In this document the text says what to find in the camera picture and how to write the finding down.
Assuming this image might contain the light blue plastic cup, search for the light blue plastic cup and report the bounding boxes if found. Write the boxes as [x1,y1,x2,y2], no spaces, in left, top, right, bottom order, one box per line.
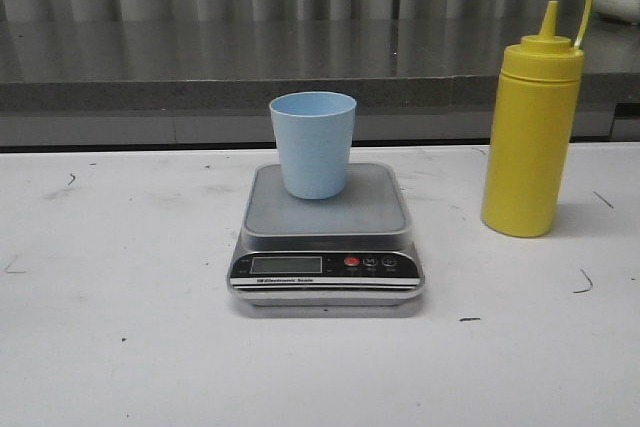
[269,91,357,200]

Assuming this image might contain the silver digital kitchen scale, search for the silver digital kitchen scale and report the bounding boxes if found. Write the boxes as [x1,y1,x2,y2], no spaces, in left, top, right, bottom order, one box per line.
[227,162,425,309]

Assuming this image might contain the yellow squeeze bottle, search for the yellow squeeze bottle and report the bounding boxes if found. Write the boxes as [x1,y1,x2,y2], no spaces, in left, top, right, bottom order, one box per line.
[481,0,593,238]

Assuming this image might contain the grey steel counter shelf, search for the grey steel counter shelf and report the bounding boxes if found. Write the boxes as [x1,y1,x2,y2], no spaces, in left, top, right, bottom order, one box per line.
[0,15,640,146]

